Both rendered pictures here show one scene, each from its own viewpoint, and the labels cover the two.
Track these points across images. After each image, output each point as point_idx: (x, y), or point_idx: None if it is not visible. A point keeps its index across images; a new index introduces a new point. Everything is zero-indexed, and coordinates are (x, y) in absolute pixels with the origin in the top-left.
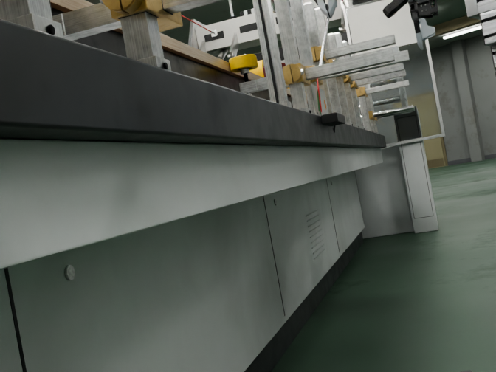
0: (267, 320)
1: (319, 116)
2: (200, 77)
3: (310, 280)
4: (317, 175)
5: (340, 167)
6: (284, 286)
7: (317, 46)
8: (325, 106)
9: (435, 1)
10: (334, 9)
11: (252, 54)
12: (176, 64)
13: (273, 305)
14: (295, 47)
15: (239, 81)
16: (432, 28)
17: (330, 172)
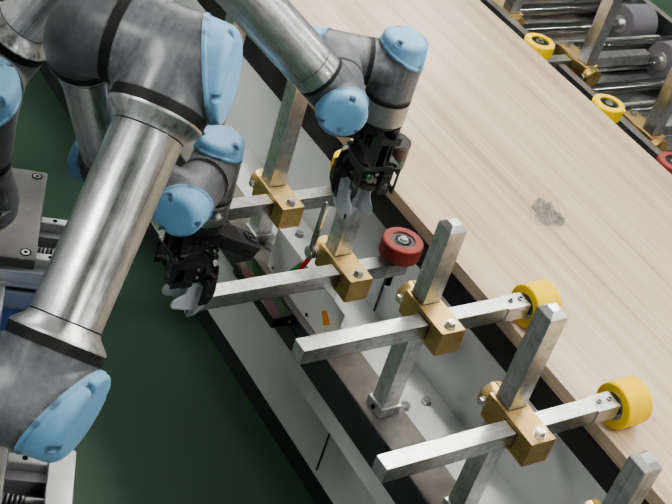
0: (281, 400)
1: (253, 257)
2: (307, 118)
3: None
4: (255, 316)
5: (380, 497)
6: (338, 466)
7: (405, 283)
8: (322, 317)
9: (169, 258)
10: (336, 208)
11: (333, 157)
12: (276, 74)
13: (301, 419)
14: (268, 159)
15: (397, 209)
16: (165, 286)
17: (312, 401)
